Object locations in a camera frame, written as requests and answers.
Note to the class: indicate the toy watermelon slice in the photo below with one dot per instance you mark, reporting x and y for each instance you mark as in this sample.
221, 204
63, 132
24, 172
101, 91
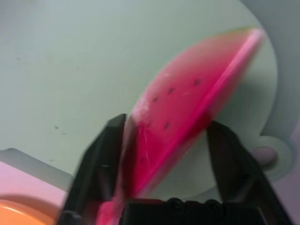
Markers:
182, 105

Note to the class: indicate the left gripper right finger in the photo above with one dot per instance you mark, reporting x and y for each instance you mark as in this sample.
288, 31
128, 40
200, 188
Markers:
236, 173

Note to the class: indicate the green cutting mat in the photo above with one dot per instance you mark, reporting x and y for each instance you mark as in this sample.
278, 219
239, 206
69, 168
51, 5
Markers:
82, 70

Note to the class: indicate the yellow round plate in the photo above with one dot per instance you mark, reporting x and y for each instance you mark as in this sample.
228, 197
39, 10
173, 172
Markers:
23, 213

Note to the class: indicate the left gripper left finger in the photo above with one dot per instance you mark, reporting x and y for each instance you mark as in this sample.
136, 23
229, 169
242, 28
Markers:
98, 164

